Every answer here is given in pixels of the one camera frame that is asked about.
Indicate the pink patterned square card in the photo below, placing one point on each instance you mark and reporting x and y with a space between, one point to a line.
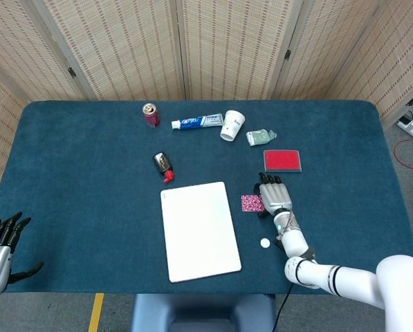
251 203

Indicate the white paper cup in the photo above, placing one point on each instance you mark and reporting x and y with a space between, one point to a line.
232 126

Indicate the white rectangular board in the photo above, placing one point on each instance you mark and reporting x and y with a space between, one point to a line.
199 231

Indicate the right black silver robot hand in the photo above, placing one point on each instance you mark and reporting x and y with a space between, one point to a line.
275 197

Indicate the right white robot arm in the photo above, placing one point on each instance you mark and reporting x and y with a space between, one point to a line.
351 276

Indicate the blue white toothpaste tube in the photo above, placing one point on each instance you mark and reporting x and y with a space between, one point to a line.
195 121

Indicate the red soda can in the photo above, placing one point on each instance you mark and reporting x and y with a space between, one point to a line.
151 119

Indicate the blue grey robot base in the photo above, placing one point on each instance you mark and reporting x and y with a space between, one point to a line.
202 311

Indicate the blue felt table cover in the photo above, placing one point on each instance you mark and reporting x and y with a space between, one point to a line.
88 173

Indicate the white power strip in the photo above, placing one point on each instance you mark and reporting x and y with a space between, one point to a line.
412 128

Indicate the red ink pad box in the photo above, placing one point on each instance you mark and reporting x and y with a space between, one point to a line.
282 160

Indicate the small white round disc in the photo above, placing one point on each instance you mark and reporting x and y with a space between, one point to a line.
265 243

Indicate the black bottle with red cap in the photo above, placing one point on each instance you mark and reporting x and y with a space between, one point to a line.
161 162

